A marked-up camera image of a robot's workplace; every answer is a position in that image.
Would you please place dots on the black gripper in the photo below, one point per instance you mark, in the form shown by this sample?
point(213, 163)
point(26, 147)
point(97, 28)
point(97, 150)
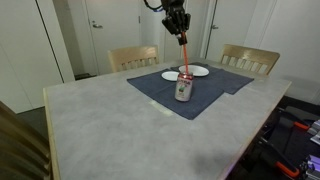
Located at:
point(176, 21)

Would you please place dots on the large white plate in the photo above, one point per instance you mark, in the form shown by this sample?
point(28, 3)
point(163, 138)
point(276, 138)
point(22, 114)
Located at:
point(196, 70)

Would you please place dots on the small white plate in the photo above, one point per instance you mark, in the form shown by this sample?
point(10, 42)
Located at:
point(170, 75)

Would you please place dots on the pink soda can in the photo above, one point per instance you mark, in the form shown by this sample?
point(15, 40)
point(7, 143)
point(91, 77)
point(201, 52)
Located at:
point(184, 86)

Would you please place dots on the dark blue cloth mat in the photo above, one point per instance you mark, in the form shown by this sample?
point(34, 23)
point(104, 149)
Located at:
point(186, 102)
point(221, 79)

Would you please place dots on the wooden chair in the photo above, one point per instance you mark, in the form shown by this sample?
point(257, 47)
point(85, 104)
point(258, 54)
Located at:
point(133, 57)
point(25, 152)
point(250, 59)

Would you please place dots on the beige tape strip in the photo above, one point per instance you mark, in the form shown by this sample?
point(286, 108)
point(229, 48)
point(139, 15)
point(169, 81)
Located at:
point(161, 108)

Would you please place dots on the black orange clamp equipment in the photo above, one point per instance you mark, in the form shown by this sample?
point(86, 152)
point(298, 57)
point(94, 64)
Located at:
point(284, 149)

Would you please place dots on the white door with handle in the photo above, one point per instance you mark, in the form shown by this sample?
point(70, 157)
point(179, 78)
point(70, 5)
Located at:
point(114, 24)

